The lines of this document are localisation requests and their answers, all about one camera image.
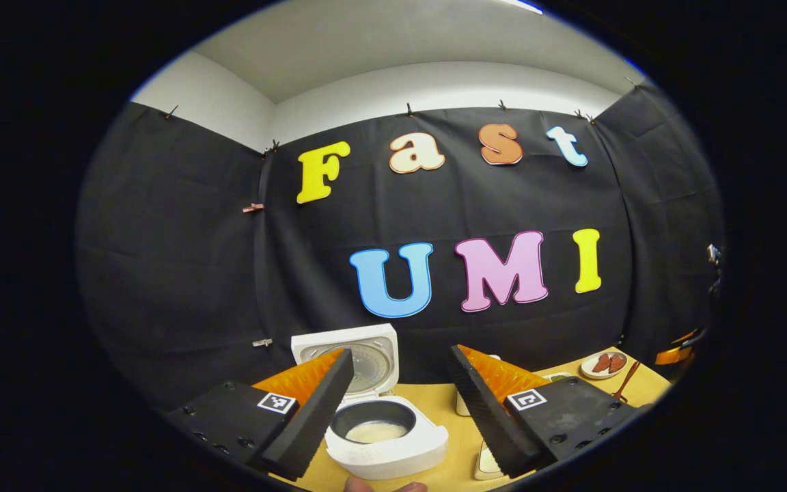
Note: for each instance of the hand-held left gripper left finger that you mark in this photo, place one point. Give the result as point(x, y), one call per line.
point(315, 417)

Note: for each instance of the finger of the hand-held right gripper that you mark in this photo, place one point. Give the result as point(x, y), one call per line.
point(673, 355)

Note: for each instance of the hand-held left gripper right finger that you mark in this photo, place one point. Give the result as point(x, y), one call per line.
point(482, 417)

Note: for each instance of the brown wooden spoon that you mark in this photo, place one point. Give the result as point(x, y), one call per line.
point(629, 379)

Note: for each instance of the white rice cooker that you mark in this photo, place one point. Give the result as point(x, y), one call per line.
point(393, 444)

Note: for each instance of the white toaster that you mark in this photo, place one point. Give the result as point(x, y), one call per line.
point(462, 404)

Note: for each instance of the red meat slice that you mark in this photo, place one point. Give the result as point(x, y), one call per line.
point(601, 362)
point(617, 361)

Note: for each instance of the white round plate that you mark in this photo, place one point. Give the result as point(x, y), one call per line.
point(602, 372)

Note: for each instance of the black backdrop cloth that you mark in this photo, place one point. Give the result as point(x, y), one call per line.
point(182, 260)

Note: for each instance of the pink clothes peg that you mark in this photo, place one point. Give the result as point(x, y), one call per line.
point(253, 208)

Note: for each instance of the ceiling light strip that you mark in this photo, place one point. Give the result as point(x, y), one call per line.
point(527, 5)

